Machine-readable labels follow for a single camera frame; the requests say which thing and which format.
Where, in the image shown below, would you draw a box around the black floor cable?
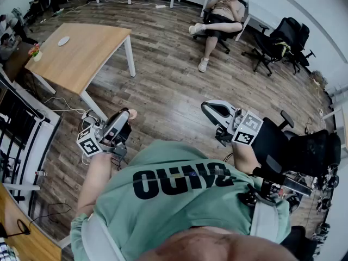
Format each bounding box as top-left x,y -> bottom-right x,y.
29,202 -> 73,228

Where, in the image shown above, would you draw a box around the wooden table white legs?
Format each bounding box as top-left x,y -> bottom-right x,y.
24,23 -> 136,122

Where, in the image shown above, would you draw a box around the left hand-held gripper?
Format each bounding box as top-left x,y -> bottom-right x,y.
76,110 -> 133,159

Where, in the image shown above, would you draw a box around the black yellow backpack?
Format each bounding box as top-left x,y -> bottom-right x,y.
274,41 -> 290,57

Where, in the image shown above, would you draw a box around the person's right forearm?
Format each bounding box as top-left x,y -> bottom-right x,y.
232,142 -> 263,175

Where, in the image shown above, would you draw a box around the person's green t-shirt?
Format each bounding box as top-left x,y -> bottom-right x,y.
70,139 -> 291,261

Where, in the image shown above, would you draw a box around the dark wooden desk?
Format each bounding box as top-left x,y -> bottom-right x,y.
4,41 -> 35,83

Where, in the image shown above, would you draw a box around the white floor cable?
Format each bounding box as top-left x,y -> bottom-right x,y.
43,96 -> 95,115

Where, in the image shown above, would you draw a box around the grey shoulder strap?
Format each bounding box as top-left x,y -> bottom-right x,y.
81,213 -> 126,261
250,201 -> 281,243

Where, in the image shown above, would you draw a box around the pink flowers in white pot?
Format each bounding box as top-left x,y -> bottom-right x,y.
28,43 -> 44,63

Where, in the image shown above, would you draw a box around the black looped desk cable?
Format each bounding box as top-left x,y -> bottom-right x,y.
0,219 -> 31,239

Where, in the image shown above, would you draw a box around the person's left forearm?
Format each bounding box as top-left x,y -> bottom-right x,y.
77,151 -> 120,217

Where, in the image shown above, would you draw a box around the black metal railing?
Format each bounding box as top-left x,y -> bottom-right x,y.
0,73 -> 52,203

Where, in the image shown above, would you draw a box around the person's chin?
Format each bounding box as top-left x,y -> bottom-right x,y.
141,226 -> 299,261

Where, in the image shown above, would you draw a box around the light wooden desk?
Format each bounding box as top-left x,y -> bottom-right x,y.
0,183 -> 63,261

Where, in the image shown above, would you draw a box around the black chest rig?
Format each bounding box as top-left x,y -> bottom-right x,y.
239,166 -> 313,208

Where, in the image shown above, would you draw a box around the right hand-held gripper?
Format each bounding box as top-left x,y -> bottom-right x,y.
201,100 -> 264,147

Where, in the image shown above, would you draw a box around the black office chair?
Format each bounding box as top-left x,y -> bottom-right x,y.
282,23 -> 316,76
241,17 -> 294,77
251,110 -> 342,178
192,0 -> 247,54

